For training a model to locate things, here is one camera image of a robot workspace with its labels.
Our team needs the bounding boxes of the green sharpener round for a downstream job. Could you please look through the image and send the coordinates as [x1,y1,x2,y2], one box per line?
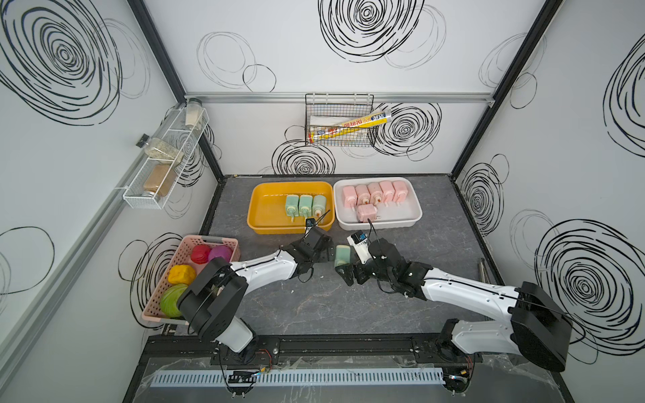
[312,195,327,220]

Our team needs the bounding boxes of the white plastic tray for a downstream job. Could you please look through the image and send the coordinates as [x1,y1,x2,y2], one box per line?
[334,177,423,231]

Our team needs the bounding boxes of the pink sharpener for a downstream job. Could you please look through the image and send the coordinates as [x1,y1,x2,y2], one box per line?
[392,181,409,205]
[379,181,396,206]
[354,184,371,206]
[342,186,358,209]
[356,204,381,223]
[367,182,383,205]

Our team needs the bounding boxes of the yellow plastic tray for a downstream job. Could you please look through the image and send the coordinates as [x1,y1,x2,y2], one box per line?
[247,181,335,235]

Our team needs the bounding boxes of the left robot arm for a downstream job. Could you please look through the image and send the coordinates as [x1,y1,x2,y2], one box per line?
[176,228,334,364]

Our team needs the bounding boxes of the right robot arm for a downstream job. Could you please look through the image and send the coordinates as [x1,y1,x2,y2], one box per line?
[337,231,573,373]

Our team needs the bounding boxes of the yellow toothpaste box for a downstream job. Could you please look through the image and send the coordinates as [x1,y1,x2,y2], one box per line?
[306,110,391,144]

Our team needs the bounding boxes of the purple toy fruit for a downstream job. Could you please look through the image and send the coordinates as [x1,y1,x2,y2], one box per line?
[208,244,233,262]

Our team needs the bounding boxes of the metal tongs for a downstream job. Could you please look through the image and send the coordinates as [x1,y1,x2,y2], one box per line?
[478,258,491,284]

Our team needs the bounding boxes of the red toy fruit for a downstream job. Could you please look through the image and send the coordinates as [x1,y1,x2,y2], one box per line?
[191,244,211,265]

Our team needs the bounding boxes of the yellow toy pepper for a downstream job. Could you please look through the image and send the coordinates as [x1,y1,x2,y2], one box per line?
[167,265,197,285]

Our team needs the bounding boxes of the green toy cabbage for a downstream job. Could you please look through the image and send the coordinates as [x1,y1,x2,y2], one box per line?
[159,284,188,318]

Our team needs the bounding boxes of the pink plastic basket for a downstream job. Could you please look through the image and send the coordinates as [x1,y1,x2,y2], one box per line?
[140,234,241,326]

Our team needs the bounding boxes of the glass jar on shelf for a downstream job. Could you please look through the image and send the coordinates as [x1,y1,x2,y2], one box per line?
[185,98,203,129]

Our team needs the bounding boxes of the clear bottle on shelf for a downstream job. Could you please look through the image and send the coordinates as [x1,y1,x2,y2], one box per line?
[136,134,184,166]

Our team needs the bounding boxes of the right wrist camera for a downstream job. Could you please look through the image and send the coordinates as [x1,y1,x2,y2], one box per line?
[347,231,372,265]

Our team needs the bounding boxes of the black wire wall basket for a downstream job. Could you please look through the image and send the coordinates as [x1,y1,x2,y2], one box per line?
[304,92,376,148]

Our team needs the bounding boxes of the white slotted cable duct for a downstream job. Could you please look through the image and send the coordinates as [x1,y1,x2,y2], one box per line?
[149,368,445,388]

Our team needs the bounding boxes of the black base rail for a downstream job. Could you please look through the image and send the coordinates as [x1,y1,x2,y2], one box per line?
[139,332,483,368]

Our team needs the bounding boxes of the white wire wall shelf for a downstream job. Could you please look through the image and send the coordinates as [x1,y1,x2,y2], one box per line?
[123,104,209,213]

